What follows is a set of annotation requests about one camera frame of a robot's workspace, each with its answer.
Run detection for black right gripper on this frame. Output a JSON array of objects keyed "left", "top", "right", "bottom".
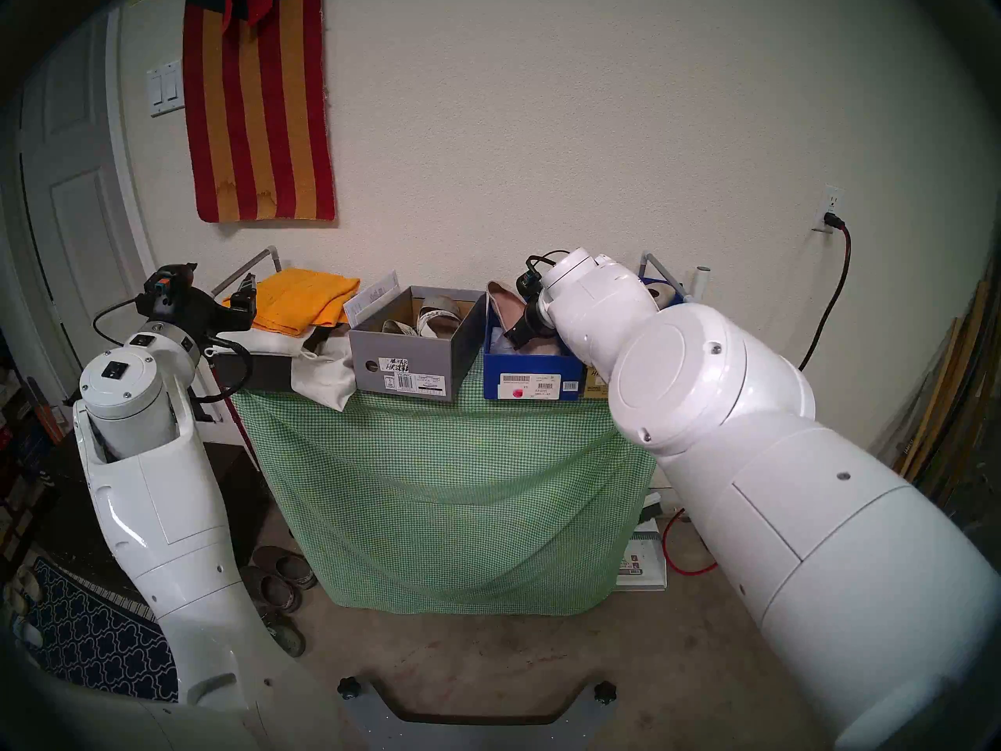
[{"left": 504, "top": 300, "right": 559, "bottom": 349}]

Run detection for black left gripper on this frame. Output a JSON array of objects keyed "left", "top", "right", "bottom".
[{"left": 137, "top": 272, "right": 260, "bottom": 345}]

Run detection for open blue shoe box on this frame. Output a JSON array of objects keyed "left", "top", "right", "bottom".
[{"left": 483, "top": 296, "right": 587, "bottom": 402}]

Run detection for white printed box lid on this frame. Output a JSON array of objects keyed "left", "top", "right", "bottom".
[{"left": 342, "top": 271, "right": 400, "bottom": 329}]

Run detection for grey cardboard shoe box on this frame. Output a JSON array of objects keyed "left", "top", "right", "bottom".
[{"left": 346, "top": 285, "right": 487, "bottom": 402}]

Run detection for brown clog shoe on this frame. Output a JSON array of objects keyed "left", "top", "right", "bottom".
[
  {"left": 254, "top": 546, "right": 319, "bottom": 591},
  {"left": 242, "top": 566, "right": 304, "bottom": 616}
]

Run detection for folded orange cloth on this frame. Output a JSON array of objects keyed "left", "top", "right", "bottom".
[{"left": 223, "top": 268, "right": 361, "bottom": 337}]

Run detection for folded white cloth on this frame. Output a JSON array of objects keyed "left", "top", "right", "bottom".
[{"left": 211, "top": 350, "right": 329, "bottom": 393}]

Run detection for thin red cane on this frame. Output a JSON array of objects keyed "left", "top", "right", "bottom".
[{"left": 225, "top": 390, "right": 263, "bottom": 473}]

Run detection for red orange striped flag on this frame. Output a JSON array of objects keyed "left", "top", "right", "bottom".
[{"left": 181, "top": 0, "right": 337, "bottom": 225}]

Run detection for dark brown wooden chest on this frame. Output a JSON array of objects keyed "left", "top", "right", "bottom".
[{"left": 39, "top": 437, "right": 274, "bottom": 602}]

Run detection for green checked tablecloth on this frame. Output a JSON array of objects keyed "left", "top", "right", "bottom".
[{"left": 228, "top": 358, "right": 658, "bottom": 617}]

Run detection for white panel door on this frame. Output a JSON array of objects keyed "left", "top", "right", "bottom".
[{"left": 16, "top": 6, "right": 161, "bottom": 367}]

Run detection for white floor device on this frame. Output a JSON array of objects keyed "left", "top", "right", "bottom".
[{"left": 615, "top": 495, "right": 668, "bottom": 592}]

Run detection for cluttered storage shelf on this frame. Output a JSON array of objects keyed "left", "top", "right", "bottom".
[{"left": 0, "top": 327, "right": 67, "bottom": 570}]

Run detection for dark olive sandal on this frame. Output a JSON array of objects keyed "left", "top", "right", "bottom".
[{"left": 266, "top": 613, "right": 307, "bottom": 659}]

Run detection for navy patterned rug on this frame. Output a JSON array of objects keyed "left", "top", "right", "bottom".
[{"left": 27, "top": 558, "right": 181, "bottom": 703}]

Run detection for leaning wooden boards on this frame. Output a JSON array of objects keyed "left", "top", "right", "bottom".
[{"left": 892, "top": 272, "right": 1001, "bottom": 508}]

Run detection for right gripper plug cable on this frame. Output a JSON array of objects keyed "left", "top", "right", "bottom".
[{"left": 516, "top": 250, "right": 572, "bottom": 300}]

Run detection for gripper plug cable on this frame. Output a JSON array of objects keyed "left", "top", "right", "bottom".
[
  {"left": 516, "top": 250, "right": 572, "bottom": 300},
  {"left": 94, "top": 263, "right": 198, "bottom": 345}
]

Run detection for thick black left gripper cable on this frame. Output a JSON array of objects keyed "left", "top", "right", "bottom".
[{"left": 192, "top": 336, "right": 256, "bottom": 404}]

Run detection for left gripper plug cable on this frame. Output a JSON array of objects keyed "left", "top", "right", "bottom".
[{"left": 94, "top": 263, "right": 198, "bottom": 345}]

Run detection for white drawstring dust bag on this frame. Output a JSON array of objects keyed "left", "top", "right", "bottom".
[{"left": 207, "top": 319, "right": 357, "bottom": 412}]

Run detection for white double light switch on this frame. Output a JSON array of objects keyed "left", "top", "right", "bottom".
[{"left": 146, "top": 61, "right": 186, "bottom": 119}]

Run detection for red floor cable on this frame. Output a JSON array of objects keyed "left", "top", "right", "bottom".
[{"left": 662, "top": 509, "right": 719, "bottom": 577}]

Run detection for black power cord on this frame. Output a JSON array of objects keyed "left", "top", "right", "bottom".
[{"left": 798, "top": 212, "right": 852, "bottom": 371}]

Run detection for white wall outlet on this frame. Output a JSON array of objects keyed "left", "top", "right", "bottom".
[{"left": 813, "top": 185, "right": 844, "bottom": 234}]

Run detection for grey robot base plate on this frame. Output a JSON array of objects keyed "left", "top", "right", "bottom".
[{"left": 338, "top": 675, "right": 619, "bottom": 751}]

